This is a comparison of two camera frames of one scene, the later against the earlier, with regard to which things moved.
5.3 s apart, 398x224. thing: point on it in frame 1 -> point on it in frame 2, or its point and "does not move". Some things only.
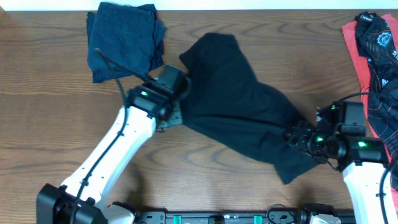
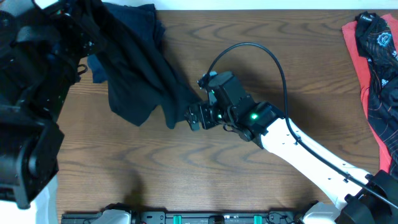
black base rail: x=223 y=218 does not move
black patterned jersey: x=379 y=38 does not move
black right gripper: x=298 y=137 -> x=201 y=116
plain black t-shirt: x=224 y=101 -> x=140 y=73
